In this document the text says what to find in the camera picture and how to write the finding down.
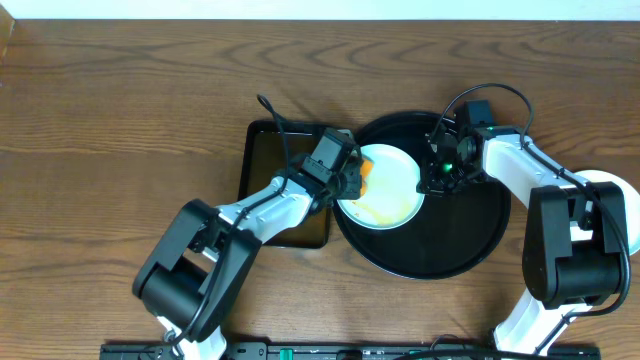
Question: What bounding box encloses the orange green sponge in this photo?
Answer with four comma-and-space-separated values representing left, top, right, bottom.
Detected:
360, 158, 374, 196

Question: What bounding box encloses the light blue plate with stains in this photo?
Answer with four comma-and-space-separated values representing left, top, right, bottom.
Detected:
337, 144, 425, 230

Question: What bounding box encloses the black rectangular tray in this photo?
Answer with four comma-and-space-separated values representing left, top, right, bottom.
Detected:
238, 120, 331, 249

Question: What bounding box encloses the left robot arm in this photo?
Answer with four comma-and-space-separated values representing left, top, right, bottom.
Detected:
132, 158, 369, 359

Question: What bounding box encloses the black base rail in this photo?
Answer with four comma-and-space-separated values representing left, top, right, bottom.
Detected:
98, 340, 601, 360

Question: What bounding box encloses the round black tray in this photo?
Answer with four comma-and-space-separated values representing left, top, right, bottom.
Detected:
333, 111, 511, 280

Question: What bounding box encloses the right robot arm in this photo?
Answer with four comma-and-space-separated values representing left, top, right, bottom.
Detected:
418, 125, 639, 355

